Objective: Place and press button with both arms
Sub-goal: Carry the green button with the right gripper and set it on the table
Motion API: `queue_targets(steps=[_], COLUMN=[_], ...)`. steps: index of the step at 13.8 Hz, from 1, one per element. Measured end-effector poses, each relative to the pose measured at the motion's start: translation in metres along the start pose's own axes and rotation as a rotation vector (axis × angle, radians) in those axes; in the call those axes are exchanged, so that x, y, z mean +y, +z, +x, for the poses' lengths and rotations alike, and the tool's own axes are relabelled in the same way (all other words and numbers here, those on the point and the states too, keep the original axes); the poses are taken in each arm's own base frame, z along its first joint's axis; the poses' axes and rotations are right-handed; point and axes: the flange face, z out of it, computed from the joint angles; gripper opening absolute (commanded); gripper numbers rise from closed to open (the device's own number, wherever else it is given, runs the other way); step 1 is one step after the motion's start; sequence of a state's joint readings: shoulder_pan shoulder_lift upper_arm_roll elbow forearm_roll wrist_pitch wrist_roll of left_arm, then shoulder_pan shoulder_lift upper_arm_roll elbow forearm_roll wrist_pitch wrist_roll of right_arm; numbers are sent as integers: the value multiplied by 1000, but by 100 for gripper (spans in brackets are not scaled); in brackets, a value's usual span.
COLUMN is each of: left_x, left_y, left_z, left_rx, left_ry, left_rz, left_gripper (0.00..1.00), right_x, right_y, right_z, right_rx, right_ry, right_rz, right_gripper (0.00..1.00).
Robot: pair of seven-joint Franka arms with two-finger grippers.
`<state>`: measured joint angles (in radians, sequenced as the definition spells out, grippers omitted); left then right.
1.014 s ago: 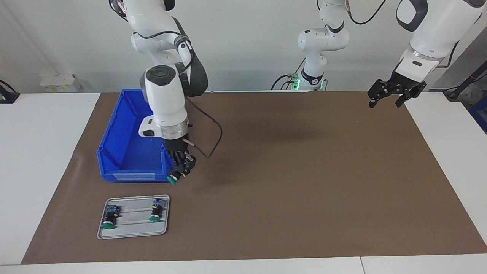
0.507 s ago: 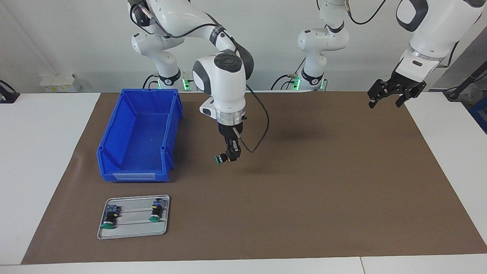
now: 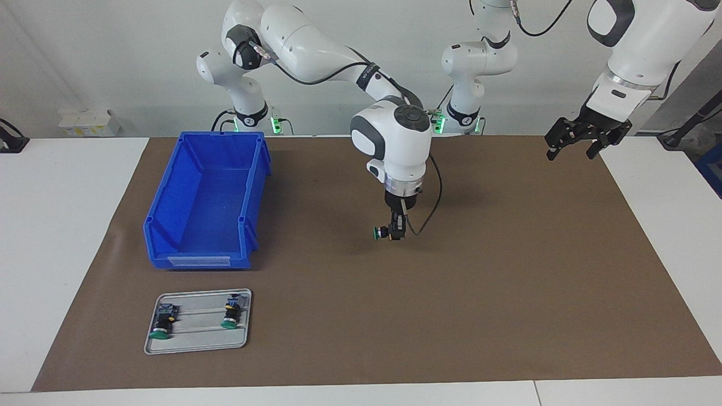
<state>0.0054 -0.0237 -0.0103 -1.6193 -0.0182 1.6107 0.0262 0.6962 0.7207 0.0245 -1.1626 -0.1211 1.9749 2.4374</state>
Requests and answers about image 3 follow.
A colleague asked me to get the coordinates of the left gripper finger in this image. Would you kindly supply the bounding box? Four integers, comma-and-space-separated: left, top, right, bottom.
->
544, 117, 582, 162
587, 123, 633, 161

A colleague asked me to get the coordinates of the brown table mat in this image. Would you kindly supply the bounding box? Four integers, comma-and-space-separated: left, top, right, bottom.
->
31, 134, 722, 393

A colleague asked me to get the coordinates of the black stand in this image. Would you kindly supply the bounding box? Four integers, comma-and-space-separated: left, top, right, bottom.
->
657, 90, 722, 150

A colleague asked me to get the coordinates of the blue crate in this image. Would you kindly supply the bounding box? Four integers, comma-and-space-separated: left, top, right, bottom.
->
695, 144, 722, 199

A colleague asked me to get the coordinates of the blue plastic storage bin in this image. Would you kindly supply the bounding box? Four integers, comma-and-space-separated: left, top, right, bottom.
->
143, 131, 272, 270

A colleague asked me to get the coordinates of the grey metal tray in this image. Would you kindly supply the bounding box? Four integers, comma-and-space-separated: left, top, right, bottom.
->
144, 288, 253, 356

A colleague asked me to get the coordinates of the white cardboard box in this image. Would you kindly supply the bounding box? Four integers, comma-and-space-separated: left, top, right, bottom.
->
58, 109, 122, 137

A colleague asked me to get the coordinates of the black table clamp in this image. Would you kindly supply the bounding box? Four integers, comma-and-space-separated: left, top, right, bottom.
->
0, 118, 30, 154

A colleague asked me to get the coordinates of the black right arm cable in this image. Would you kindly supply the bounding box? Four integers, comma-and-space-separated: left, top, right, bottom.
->
248, 42, 443, 236

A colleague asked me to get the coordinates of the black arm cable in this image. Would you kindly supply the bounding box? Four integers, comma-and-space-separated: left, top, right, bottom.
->
508, 0, 714, 102
248, 42, 443, 236

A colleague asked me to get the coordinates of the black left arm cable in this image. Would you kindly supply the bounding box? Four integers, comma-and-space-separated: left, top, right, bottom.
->
508, 0, 714, 102

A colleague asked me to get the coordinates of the black base power cable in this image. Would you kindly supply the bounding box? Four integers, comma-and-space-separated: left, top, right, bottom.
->
210, 109, 240, 135

